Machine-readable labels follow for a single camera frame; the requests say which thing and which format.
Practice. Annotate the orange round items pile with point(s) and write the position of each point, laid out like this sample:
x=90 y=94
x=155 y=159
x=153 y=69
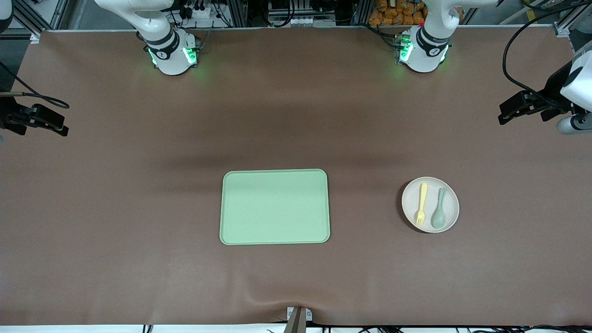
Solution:
x=393 y=11

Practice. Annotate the beige round plate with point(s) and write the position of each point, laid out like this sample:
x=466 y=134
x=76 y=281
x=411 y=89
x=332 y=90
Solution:
x=430 y=182

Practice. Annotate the pale green plastic spoon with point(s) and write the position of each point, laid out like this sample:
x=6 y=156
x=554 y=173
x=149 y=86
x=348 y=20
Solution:
x=439 y=218

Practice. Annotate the aluminium frame corner bracket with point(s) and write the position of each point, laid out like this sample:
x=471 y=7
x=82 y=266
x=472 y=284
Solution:
x=566 y=28

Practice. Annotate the grey metal clamp bracket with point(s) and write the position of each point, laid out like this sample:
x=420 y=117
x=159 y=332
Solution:
x=299 y=319

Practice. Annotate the yellow plastic fork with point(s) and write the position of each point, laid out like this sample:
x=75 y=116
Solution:
x=422 y=199

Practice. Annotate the brown table mat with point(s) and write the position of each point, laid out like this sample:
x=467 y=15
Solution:
x=138 y=208

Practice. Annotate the aluminium frame profile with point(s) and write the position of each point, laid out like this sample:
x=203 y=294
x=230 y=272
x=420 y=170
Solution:
x=27 y=21

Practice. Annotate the white power strip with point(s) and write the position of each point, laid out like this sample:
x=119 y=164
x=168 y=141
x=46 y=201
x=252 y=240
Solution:
x=206 y=12

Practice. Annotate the light green rectangular tray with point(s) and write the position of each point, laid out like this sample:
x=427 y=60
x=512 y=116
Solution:
x=274 y=206

